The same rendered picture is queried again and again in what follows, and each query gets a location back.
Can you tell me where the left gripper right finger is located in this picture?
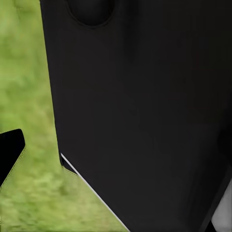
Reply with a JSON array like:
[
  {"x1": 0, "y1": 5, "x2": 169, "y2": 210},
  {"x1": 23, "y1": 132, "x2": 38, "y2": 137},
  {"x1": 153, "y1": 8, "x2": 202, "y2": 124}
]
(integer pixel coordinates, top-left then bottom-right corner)
[{"x1": 217, "y1": 128, "x2": 232, "y2": 167}]

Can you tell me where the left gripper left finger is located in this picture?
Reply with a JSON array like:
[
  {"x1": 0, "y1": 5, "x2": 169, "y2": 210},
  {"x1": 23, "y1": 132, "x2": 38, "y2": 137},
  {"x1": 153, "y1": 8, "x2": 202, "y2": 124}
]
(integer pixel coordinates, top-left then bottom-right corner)
[{"x1": 0, "y1": 129, "x2": 25, "y2": 186}]

